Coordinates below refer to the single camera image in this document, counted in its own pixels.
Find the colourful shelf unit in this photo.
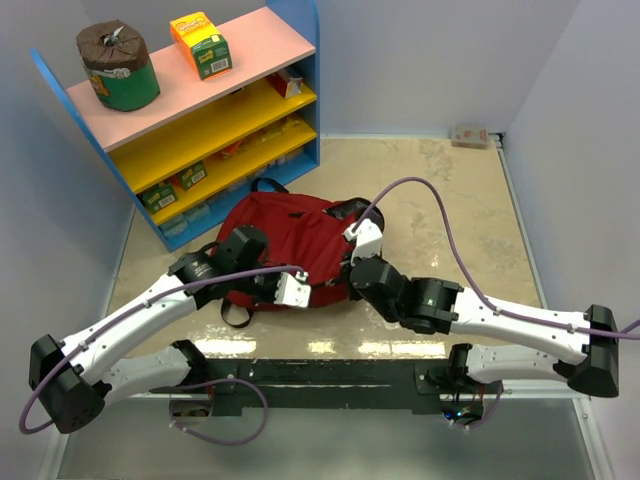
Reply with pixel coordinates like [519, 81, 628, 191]
[32, 1, 320, 251]

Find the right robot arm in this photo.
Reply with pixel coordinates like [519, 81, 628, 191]
[349, 256, 619, 398]

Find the green brown wrapped roll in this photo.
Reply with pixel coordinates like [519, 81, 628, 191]
[76, 20, 160, 112]

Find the red white box on shelf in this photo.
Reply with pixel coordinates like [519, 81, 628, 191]
[266, 68, 303, 99]

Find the aluminium rail frame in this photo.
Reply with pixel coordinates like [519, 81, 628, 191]
[41, 135, 594, 479]

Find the green sponge box upper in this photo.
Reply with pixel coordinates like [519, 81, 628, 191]
[171, 161, 207, 190]

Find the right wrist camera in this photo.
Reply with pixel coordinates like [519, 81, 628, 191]
[343, 219, 383, 266]

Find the green sponge box lower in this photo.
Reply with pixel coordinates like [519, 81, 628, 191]
[138, 180, 178, 214]

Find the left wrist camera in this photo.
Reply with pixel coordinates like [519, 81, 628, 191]
[274, 272, 312, 308]

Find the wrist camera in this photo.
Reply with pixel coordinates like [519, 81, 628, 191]
[343, 219, 383, 266]
[274, 272, 312, 308]

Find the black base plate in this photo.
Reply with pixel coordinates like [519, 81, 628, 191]
[148, 356, 506, 418]

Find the orange green sponge box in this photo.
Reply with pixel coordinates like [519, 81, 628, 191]
[169, 11, 233, 80]

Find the small pink card box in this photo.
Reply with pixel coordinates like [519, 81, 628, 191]
[450, 124, 490, 150]

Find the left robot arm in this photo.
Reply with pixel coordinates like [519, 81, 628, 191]
[19, 226, 302, 434]

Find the red backpack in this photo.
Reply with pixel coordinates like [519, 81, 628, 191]
[216, 177, 370, 308]

